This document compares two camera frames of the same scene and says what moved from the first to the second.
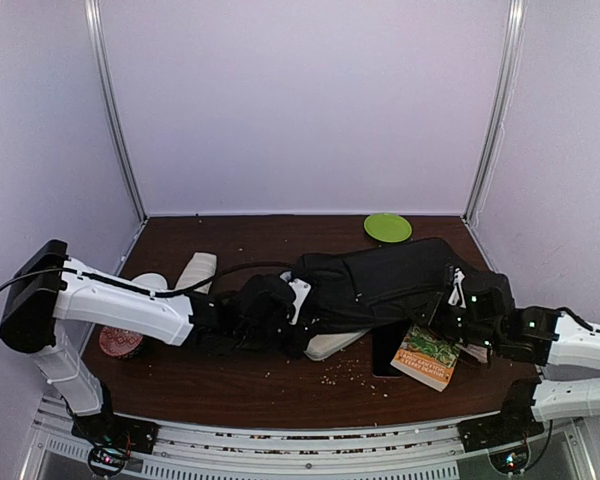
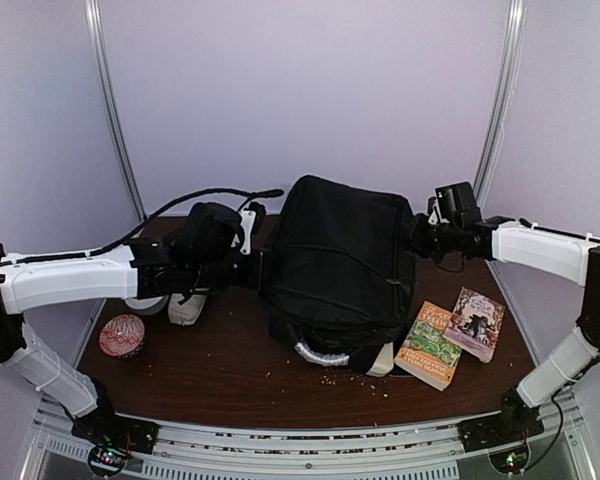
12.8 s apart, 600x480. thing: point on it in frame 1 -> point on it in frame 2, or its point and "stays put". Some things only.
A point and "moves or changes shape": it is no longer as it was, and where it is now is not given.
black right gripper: [439, 307] -> [417, 221]
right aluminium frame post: [502, 110] stays put
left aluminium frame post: [93, 12] stays put
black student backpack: [374, 289] moves or changes shape
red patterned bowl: [117, 342] stays put
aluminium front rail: [215, 452] stays put
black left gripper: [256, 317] -> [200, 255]
